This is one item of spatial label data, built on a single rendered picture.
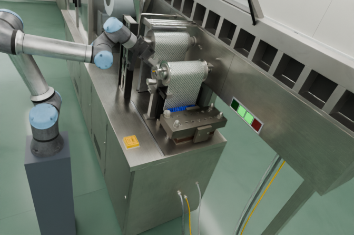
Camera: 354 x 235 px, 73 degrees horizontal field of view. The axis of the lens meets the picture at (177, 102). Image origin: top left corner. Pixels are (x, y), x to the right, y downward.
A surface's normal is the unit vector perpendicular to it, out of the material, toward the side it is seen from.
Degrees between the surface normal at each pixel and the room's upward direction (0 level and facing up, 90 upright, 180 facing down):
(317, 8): 90
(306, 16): 90
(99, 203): 0
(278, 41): 90
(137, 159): 0
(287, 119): 90
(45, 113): 8
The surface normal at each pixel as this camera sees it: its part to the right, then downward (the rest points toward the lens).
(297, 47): -0.86, 0.13
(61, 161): 0.39, 0.59
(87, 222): 0.20, -0.80
